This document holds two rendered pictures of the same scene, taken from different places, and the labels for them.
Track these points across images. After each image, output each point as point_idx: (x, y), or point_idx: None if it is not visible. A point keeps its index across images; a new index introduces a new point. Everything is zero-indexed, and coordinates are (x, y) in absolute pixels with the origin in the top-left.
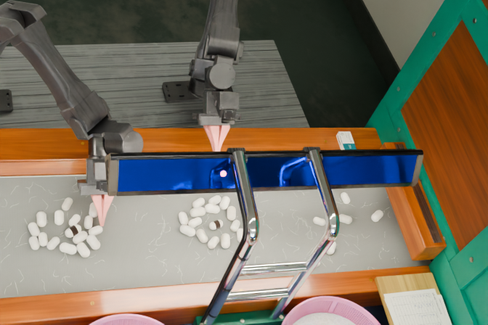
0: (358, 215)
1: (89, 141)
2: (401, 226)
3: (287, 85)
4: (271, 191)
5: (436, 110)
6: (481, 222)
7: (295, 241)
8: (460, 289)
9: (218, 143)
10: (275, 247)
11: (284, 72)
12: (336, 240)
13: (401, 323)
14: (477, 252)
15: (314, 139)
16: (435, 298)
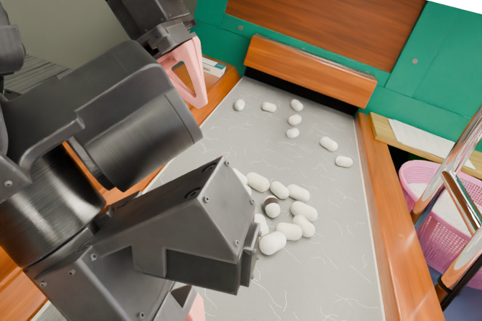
0: (288, 114)
1: (7, 211)
2: (329, 92)
3: (71, 71)
4: (233, 140)
5: None
6: (403, 24)
7: (311, 161)
8: (412, 97)
9: (201, 75)
10: (318, 179)
11: (52, 64)
12: (315, 139)
13: (429, 149)
14: (418, 49)
15: (189, 77)
16: (397, 122)
